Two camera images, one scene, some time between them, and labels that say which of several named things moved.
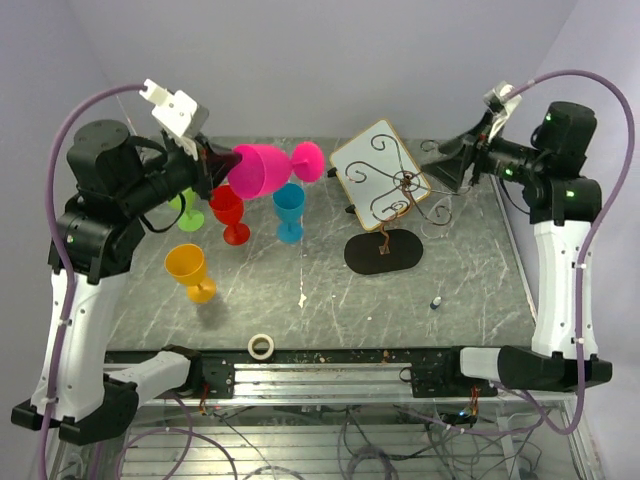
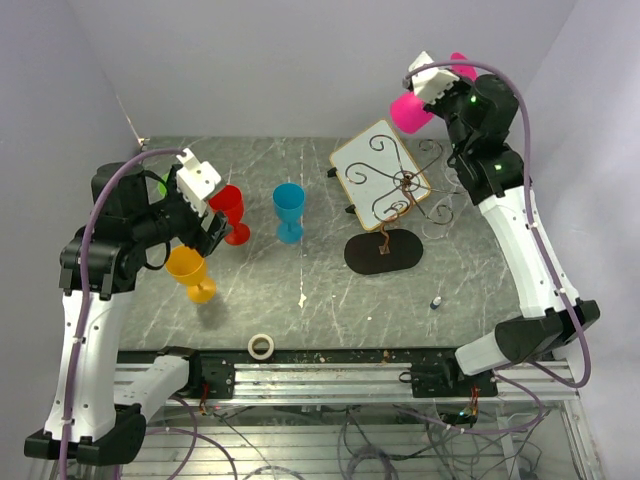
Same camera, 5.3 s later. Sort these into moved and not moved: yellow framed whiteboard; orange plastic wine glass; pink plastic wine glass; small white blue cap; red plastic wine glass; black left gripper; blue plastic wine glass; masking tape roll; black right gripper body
Moved: black right gripper body; black left gripper; pink plastic wine glass
Not moved: yellow framed whiteboard; orange plastic wine glass; small white blue cap; masking tape roll; red plastic wine glass; blue plastic wine glass
